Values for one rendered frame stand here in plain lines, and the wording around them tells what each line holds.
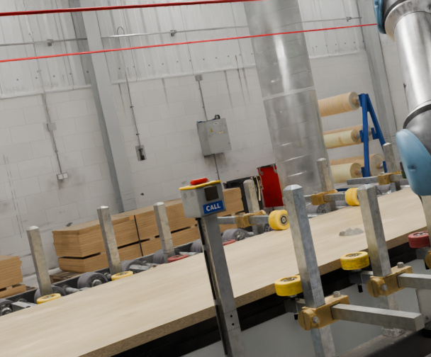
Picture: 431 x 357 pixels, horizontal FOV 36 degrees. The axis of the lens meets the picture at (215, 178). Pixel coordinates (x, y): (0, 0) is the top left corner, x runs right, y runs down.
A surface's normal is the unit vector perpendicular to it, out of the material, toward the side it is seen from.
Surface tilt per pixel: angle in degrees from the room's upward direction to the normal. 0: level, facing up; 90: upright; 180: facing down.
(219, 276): 90
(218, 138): 90
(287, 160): 90
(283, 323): 90
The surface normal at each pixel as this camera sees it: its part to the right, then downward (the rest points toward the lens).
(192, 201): -0.81, 0.20
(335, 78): 0.58, -0.07
